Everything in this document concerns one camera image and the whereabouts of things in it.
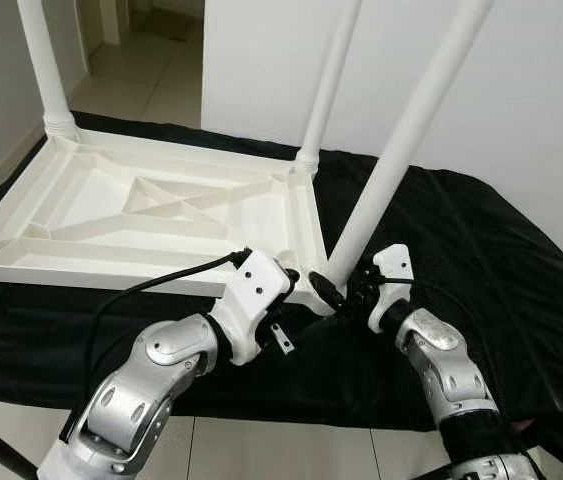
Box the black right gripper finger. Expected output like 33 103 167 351
309 272 347 313

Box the white plastic table leg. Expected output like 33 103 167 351
323 0 499 291
294 0 366 171
14 0 82 141

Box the white plastic children table top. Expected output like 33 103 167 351
0 128 342 306

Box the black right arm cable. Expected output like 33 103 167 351
371 275 417 291

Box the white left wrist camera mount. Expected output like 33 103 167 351
211 250 297 366

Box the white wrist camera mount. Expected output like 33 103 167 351
211 250 297 366
366 244 414 331

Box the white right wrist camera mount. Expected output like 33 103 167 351
366 244 414 331

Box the white door frame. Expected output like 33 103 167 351
99 0 124 43

